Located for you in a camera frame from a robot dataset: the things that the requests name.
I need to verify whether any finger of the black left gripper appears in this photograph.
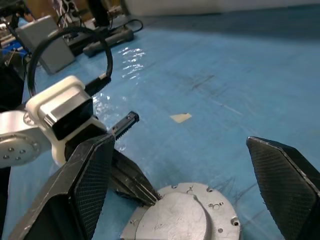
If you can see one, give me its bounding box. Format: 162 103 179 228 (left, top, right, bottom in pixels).
108 149 162 208

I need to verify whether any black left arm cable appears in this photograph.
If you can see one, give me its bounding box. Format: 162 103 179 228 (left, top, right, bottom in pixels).
26 26 114 97

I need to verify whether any dark grey power strip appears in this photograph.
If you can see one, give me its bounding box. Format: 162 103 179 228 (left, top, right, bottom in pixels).
83 27 135 58

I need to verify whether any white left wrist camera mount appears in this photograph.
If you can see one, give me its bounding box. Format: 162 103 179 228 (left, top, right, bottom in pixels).
25 74 109 166

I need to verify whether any small beige tape scrap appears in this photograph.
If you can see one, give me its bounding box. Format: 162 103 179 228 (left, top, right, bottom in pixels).
169 112 193 124

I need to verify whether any grey metal box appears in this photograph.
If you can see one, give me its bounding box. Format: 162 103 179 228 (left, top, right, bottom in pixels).
15 14 76 75

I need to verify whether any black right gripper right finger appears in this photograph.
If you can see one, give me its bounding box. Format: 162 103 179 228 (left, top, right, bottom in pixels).
245 135 320 240

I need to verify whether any black power strip cable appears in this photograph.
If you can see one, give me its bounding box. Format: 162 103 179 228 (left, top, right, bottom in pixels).
124 18 145 35

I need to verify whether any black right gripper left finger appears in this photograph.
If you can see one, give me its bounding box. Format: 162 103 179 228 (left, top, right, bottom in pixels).
7 134 117 240

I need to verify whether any silver finned motor cover lid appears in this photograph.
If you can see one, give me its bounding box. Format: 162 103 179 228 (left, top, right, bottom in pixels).
119 182 242 240

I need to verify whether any black upright post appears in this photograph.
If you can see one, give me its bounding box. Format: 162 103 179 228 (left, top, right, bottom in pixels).
87 0 111 28

